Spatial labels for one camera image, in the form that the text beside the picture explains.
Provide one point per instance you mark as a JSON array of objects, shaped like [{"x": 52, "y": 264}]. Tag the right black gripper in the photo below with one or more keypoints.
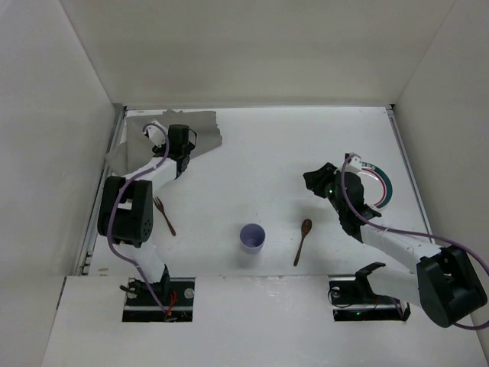
[{"x": 318, "y": 180}]

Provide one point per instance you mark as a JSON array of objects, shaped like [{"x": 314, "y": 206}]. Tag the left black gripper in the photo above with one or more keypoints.
[{"x": 182, "y": 164}]

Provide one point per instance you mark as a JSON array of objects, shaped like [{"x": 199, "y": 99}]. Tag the grey cloth placemat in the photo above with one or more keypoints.
[{"x": 136, "y": 150}]

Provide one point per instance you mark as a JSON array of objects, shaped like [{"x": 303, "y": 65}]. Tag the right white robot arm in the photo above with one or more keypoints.
[{"x": 440, "y": 279}]

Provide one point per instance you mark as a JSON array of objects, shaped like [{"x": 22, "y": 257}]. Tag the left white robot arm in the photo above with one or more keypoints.
[{"x": 126, "y": 213}]

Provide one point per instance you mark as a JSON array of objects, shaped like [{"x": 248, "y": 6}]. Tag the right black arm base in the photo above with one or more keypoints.
[{"x": 353, "y": 300}]

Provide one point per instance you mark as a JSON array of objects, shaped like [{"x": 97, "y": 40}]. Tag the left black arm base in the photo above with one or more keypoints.
[{"x": 174, "y": 304}]

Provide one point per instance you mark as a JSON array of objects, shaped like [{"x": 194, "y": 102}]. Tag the brown wooden spoon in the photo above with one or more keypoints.
[{"x": 306, "y": 227}]

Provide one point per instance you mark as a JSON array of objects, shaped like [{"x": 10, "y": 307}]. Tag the brown wooden fork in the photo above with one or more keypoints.
[{"x": 160, "y": 207}]

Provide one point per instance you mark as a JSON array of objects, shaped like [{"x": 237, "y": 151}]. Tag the white plate green red rim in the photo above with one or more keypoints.
[{"x": 377, "y": 185}]

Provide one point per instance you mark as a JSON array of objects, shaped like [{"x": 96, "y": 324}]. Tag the lilac plastic cup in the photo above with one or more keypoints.
[{"x": 252, "y": 237}]

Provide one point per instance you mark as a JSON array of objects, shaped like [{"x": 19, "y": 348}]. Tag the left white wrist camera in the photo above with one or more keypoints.
[{"x": 155, "y": 132}]

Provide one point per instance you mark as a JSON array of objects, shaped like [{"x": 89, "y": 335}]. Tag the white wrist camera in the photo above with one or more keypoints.
[
  {"x": 155, "y": 132},
  {"x": 353, "y": 163}
]

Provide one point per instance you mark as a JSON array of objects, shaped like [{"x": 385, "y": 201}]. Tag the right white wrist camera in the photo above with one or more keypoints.
[{"x": 353, "y": 163}]

